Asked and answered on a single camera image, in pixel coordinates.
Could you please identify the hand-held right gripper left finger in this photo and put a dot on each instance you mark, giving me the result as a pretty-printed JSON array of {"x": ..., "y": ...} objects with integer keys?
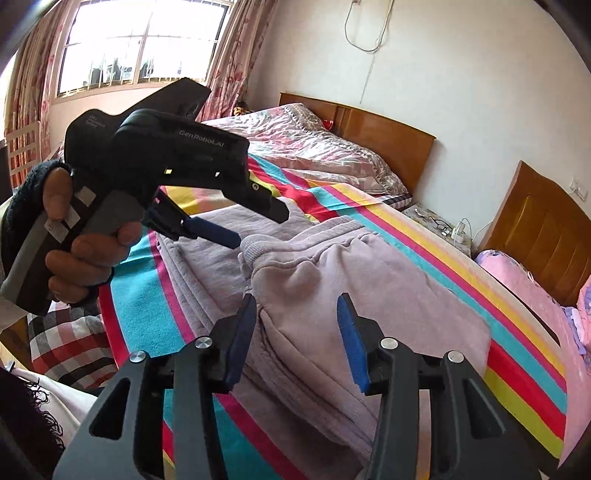
[{"x": 242, "y": 341}]

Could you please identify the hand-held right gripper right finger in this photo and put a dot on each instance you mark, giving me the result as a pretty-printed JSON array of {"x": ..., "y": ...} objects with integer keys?
[{"x": 352, "y": 346}]

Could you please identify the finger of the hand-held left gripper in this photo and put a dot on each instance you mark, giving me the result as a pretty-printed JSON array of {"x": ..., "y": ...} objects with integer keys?
[
  {"x": 217, "y": 233},
  {"x": 265, "y": 205}
]

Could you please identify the lilac fleece pants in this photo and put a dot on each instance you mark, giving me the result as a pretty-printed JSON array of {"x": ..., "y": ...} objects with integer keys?
[{"x": 323, "y": 263}]

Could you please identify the person's left hand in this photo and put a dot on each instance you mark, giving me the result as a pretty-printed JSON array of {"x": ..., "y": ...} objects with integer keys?
[{"x": 92, "y": 251}]

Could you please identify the pink floral satin quilt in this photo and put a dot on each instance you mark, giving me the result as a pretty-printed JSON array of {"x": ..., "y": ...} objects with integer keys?
[{"x": 314, "y": 147}]

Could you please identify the yellow plush toy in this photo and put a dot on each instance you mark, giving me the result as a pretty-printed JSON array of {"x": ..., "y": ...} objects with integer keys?
[{"x": 239, "y": 110}]

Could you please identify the small red item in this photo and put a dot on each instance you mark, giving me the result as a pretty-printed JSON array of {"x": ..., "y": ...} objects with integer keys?
[{"x": 328, "y": 124}]

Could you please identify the rainbow striped blanket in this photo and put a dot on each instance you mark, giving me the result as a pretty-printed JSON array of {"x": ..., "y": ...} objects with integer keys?
[{"x": 138, "y": 314}]

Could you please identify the barred window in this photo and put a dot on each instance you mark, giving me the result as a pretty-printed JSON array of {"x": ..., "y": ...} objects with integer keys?
[{"x": 138, "y": 41}]

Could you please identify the pink floral curtain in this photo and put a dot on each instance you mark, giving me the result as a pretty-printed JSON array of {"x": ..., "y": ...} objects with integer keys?
[
  {"x": 240, "y": 55},
  {"x": 32, "y": 92}
]

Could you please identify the wide wooden headboard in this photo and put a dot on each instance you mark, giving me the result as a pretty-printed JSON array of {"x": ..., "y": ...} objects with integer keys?
[{"x": 388, "y": 138}]

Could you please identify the white wooden rack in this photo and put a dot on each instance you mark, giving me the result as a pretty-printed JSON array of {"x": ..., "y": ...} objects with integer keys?
[{"x": 22, "y": 134}]

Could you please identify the black eyeglasses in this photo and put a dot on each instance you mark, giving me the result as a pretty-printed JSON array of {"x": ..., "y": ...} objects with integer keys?
[{"x": 438, "y": 225}]

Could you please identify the cluttered nightstand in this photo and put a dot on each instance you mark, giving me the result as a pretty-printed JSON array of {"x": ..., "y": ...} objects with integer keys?
[{"x": 425, "y": 214}]

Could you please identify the white power strip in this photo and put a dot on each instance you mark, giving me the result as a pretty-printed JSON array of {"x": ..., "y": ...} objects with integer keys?
[{"x": 458, "y": 233}]

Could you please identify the red black plaid bed sheet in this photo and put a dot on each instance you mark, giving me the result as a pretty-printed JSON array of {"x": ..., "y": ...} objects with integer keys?
[{"x": 69, "y": 350}]

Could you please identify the person's white jacket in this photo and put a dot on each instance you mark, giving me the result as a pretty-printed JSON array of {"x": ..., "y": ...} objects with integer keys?
[{"x": 69, "y": 406}]

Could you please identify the pink duvet with purple flowers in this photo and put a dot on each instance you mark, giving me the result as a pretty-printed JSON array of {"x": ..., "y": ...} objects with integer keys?
[{"x": 531, "y": 286}]

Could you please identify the narrow wooden headboard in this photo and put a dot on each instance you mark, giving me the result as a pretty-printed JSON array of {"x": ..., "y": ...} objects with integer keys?
[{"x": 540, "y": 226}]

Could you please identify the white wall socket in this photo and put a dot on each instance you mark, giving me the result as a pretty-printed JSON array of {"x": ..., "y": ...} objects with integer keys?
[{"x": 579, "y": 188}]

